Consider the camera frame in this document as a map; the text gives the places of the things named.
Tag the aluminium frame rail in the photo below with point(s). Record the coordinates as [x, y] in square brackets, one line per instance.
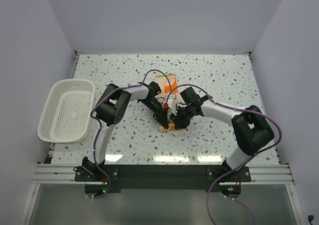
[260, 174]

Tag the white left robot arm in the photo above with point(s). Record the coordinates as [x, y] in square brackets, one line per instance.
[111, 108]

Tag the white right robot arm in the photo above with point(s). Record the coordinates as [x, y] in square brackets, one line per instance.
[251, 129]

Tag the white perforated plastic basket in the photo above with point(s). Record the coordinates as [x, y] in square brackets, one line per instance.
[66, 114]

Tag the orange patterned towel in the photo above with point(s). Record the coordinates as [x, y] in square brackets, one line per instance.
[165, 86]

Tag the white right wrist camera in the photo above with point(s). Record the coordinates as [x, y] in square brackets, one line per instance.
[166, 108]

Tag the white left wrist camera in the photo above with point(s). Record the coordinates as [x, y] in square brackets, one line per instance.
[172, 100]

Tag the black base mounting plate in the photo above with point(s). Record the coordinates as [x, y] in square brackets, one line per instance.
[115, 178]

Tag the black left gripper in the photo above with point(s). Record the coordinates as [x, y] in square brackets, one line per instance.
[160, 115]

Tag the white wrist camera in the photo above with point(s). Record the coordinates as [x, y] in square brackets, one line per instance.
[166, 108]
[172, 100]

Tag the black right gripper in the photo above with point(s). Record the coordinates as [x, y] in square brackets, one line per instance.
[179, 123]

